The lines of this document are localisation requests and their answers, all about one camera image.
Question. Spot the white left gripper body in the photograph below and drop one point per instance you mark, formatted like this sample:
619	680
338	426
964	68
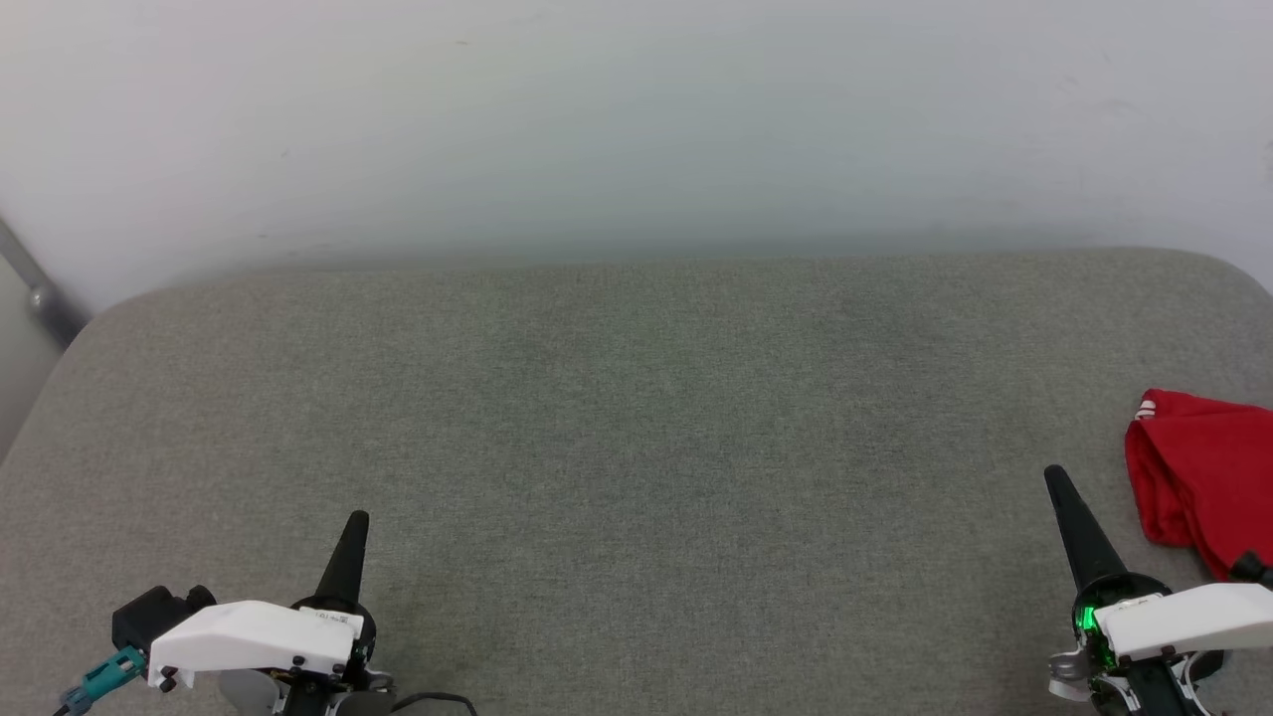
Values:
259	636

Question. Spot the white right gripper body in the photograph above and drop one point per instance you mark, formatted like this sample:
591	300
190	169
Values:
1183	622

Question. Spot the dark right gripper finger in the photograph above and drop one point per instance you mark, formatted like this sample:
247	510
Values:
1086	542

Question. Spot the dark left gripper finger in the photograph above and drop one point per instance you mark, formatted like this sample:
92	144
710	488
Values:
346	567

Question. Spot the red basketball jersey garment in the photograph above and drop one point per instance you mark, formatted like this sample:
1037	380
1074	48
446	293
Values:
1203	467

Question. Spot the grey fabric sofa cushion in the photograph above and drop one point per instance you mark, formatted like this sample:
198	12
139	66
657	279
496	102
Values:
636	447

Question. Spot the grey metal corner pole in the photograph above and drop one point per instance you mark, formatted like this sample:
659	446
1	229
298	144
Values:
45	298

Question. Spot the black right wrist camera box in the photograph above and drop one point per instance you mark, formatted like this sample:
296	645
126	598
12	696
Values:
1255	570

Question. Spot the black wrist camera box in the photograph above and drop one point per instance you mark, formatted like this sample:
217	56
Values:
149	617
1255	570

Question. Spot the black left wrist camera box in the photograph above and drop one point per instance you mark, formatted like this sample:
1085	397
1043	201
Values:
149	617

